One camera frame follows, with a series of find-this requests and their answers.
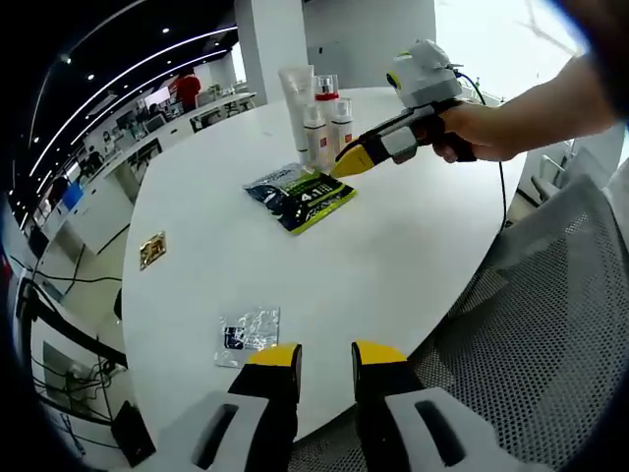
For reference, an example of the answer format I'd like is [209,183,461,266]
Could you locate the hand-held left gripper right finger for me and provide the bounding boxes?
[351,339,517,472]

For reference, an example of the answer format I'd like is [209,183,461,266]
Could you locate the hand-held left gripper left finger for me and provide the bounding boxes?
[154,342,304,472]

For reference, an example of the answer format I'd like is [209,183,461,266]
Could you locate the small white skincare bottle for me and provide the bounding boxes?
[327,96,356,161]
[302,104,328,166]

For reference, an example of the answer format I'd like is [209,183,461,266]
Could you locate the red collar skincare spray bottle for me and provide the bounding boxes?
[314,73,341,124]

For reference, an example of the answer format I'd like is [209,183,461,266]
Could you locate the white skincare tube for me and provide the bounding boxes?
[277,66,315,153]

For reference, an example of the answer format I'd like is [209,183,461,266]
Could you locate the green black sachet packet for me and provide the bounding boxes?
[244,161,359,236]

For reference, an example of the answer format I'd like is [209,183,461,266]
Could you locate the gold foil packet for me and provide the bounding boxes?
[139,230,168,271]

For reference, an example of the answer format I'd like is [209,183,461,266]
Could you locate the person's right hand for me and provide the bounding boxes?
[431,101,515,166]

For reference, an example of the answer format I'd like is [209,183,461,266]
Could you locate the large bright window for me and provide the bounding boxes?
[434,0,591,107]

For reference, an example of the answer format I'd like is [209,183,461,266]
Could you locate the black box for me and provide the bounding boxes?
[110,400,157,468]

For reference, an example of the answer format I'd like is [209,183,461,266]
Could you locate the white square pillar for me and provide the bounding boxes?
[234,0,309,107]

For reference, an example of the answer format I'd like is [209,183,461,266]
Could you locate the grey mesh office chair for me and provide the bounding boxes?
[289,161,629,472]

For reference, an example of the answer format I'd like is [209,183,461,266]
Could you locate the black tripod stand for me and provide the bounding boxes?
[14,279,129,370]

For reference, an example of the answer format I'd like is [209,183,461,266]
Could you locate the long white office counter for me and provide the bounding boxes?
[29,90,259,257]

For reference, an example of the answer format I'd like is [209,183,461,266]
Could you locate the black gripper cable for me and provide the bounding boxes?
[454,71,508,235]

